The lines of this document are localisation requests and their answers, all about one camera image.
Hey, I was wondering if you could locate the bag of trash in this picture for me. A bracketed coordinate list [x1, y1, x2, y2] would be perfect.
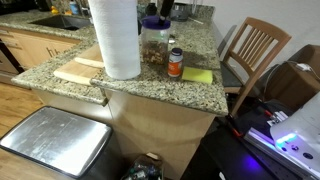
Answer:
[120, 152, 165, 180]

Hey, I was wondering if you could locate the white plastic strip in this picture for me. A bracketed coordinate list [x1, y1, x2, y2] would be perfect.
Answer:
[187, 16, 205, 26]

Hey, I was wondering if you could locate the wooden cutting board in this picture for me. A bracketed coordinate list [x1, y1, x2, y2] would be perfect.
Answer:
[52, 43, 106, 87]

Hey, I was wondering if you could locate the kitchen sink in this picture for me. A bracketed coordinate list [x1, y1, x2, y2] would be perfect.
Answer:
[29, 14, 93, 32]

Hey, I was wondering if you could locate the blue soap bottle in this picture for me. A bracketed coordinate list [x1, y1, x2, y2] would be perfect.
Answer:
[68, 0, 81, 16]

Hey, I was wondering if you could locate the yellow sponge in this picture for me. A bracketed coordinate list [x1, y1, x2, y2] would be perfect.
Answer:
[181, 66, 214, 85]

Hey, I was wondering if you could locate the metal robot mounting base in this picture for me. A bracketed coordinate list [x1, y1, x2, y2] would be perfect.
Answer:
[244, 111, 320, 180]

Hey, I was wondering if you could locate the small black bottle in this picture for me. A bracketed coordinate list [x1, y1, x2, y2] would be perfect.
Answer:
[145, 2, 159, 17]

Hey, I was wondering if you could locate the wooden base cabinet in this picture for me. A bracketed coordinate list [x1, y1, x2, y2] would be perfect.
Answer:
[0, 28, 83, 73]

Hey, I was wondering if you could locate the wooden chair grey seat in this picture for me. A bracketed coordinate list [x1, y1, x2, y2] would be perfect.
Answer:
[218, 16, 293, 118]

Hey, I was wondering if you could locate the white paper towel roll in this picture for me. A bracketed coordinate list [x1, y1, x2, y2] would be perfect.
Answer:
[87, 0, 142, 81]

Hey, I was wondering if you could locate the yellow rubber duck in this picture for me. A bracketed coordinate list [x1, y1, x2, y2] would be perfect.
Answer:
[49, 5, 61, 15]

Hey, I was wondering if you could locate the white power adapter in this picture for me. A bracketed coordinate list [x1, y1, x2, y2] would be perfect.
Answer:
[295, 62, 313, 72]

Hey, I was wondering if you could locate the clear jar purple lid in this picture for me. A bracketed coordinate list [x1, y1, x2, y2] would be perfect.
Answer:
[139, 15, 172, 66]

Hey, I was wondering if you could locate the dark grey pot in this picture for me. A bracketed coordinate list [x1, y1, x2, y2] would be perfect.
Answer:
[170, 2, 193, 23]

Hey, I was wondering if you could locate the brown cardboard box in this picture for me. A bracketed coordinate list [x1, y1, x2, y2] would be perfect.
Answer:
[265, 43, 320, 112]

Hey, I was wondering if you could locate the white pill bottle orange label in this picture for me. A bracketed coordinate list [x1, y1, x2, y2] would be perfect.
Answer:
[167, 47, 185, 79]

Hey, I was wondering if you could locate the steel lid trash can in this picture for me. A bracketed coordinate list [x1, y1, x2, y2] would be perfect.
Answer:
[0, 105, 125, 180]

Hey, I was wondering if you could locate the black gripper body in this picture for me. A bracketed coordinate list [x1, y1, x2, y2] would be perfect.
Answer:
[162, 0, 175, 9]

